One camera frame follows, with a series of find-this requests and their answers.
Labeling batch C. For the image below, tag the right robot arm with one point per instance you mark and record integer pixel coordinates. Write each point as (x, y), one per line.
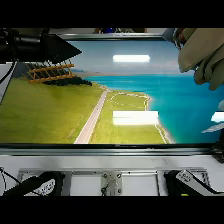
(196, 185)

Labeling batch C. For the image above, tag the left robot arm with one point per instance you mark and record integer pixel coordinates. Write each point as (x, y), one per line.
(30, 48)

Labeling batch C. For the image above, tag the yellow wooden rack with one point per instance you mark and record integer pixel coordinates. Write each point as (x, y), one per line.
(50, 71)

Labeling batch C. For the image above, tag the beige garment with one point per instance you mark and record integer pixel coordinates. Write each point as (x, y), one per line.
(200, 46)

